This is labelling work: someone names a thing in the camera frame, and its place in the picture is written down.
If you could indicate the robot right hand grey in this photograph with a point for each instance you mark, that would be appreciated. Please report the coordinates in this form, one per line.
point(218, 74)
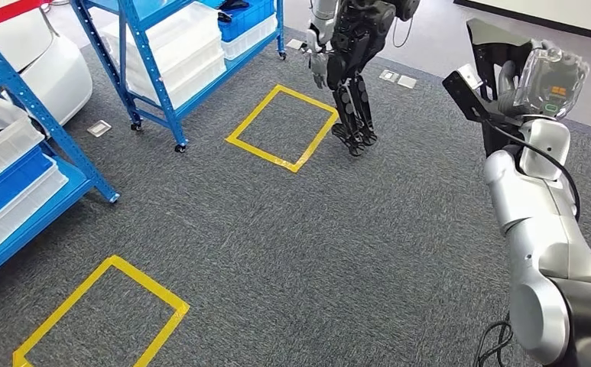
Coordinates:
point(548, 81)

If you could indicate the black plastic panel part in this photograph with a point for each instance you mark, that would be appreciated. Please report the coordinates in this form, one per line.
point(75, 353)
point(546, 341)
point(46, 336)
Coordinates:
point(492, 50)

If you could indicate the black silver humanoid robot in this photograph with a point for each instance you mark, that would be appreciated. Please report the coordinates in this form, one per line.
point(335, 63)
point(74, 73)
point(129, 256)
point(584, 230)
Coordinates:
point(356, 40)

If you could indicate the blue metal shelf rack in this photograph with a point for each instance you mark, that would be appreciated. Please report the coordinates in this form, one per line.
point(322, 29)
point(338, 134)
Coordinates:
point(147, 66)
point(34, 101)

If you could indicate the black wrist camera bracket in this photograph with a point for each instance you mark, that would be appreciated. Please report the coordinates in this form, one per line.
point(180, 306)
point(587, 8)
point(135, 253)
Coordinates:
point(465, 99)

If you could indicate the white car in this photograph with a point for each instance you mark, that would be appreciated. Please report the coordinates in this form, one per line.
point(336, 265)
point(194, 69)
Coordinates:
point(57, 76)

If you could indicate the silver floor socket plate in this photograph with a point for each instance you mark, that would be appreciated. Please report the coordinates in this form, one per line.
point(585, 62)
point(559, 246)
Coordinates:
point(295, 44)
point(389, 76)
point(407, 82)
point(99, 128)

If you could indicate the yellow floor tape square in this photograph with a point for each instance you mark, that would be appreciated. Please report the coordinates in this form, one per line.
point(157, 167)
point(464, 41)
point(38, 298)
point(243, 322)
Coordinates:
point(148, 283)
point(259, 154)

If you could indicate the robot right arm silver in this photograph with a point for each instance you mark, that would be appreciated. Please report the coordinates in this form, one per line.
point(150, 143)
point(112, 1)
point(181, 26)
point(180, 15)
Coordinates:
point(538, 213)

